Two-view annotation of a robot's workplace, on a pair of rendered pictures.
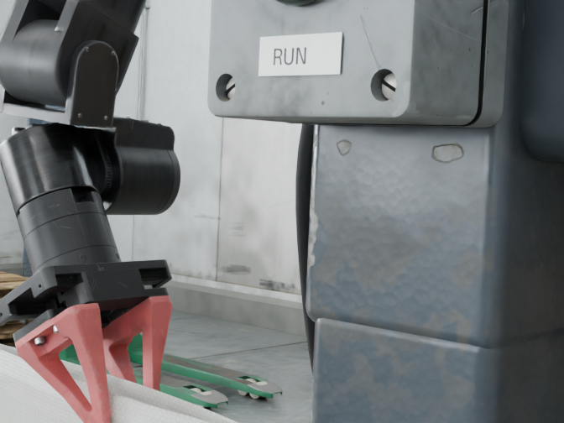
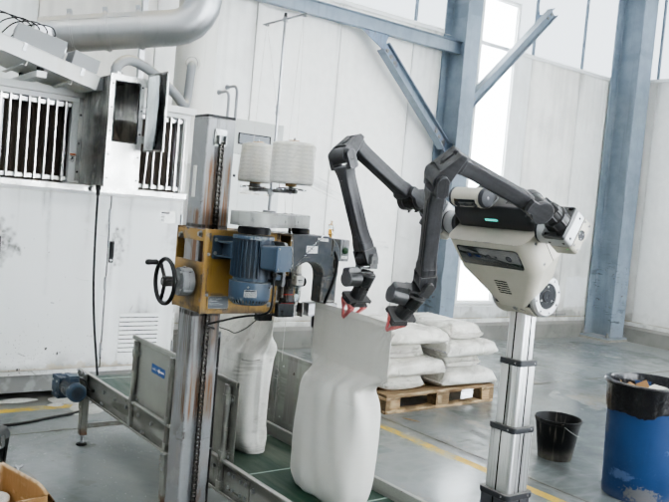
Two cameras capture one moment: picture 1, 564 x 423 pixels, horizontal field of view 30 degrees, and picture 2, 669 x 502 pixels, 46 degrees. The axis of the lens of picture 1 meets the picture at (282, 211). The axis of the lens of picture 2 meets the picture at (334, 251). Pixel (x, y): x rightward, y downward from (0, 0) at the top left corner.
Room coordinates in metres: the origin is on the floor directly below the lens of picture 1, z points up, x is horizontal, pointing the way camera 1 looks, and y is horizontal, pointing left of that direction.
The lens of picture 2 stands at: (3.52, 0.53, 1.45)
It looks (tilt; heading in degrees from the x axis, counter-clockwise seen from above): 3 degrees down; 190
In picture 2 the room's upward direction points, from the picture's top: 5 degrees clockwise
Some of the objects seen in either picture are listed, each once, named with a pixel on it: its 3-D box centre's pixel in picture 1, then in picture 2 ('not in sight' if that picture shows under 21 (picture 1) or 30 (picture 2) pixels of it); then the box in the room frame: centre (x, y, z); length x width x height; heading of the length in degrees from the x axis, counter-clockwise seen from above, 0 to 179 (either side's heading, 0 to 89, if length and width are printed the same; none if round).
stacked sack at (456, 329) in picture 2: not in sight; (439, 325); (-3.06, 0.31, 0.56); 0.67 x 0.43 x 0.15; 47
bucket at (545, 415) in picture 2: not in sight; (556, 436); (-1.60, 1.16, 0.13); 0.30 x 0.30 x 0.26
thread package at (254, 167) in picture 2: not in sight; (256, 162); (0.50, -0.35, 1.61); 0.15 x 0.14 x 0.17; 47
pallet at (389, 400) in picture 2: not in sight; (406, 385); (-2.81, 0.10, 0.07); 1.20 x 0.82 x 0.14; 139
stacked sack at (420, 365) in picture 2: not in sight; (399, 363); (-2.45, 0.06, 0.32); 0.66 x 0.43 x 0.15; 139
